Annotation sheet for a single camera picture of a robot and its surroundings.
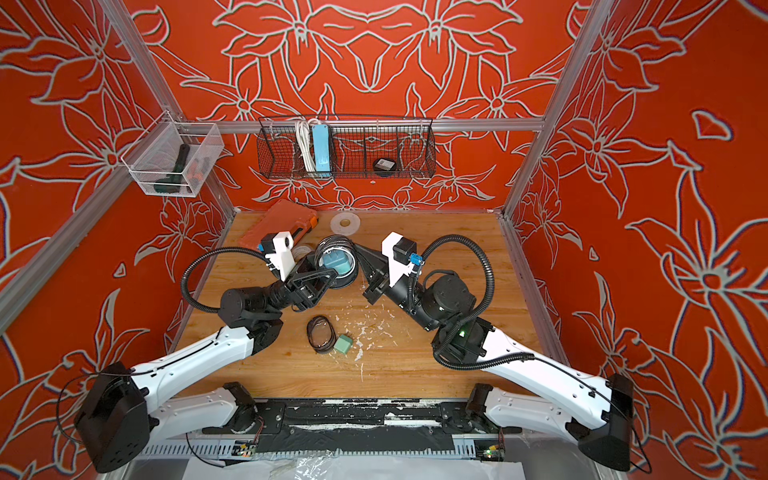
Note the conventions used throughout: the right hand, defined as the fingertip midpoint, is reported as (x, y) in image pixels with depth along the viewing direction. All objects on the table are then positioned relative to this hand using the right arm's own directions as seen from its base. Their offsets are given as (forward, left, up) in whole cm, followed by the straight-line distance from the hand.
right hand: (348, 248), depth 52 cm
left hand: (-3, +2, -3) cm, 5 cm away
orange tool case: (+46, +34, -38) cm, 68 cm away
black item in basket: (+48, -6, -16) cm, 51 cm away
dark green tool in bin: (+31, +52, -10) cm, 62 cm away
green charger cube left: (-1, +6, -43) cm, 43 cm away
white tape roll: (+47, +10, -43) cm, 64 cm away
